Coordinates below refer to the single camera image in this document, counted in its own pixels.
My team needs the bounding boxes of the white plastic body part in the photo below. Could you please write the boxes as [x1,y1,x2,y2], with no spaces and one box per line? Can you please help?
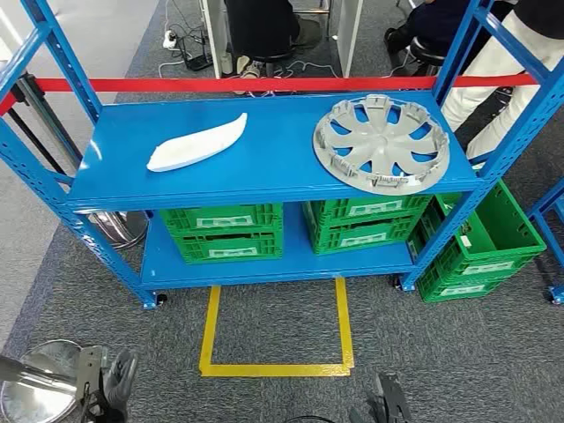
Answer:
[146,112,248,174]

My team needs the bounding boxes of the chrome barrier stanchion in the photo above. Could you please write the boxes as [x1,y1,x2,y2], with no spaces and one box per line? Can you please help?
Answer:
[0,339,109,423]
[6,70,148,251]

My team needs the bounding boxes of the grey wheel cover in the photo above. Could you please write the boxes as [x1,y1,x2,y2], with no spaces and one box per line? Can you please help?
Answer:
[313,94,451,197]

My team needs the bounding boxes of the black round stool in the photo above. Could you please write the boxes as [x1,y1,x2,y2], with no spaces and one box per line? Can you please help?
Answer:
[410,35,448,77]
[253,49,296,80]

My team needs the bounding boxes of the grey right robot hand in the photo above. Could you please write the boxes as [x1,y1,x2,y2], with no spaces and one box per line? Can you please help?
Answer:
[349,392,388,423]

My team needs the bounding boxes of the person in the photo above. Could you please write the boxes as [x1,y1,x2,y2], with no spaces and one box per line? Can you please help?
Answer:
[440,0,564,161]
[383,0,516,65]
[223,0,325,80]

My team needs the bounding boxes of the long red barrier belt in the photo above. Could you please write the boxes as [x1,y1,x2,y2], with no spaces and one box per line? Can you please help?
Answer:
[32,72,538,94]

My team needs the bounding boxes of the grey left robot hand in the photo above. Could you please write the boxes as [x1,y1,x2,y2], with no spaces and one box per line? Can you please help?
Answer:
[100,349,139,423]

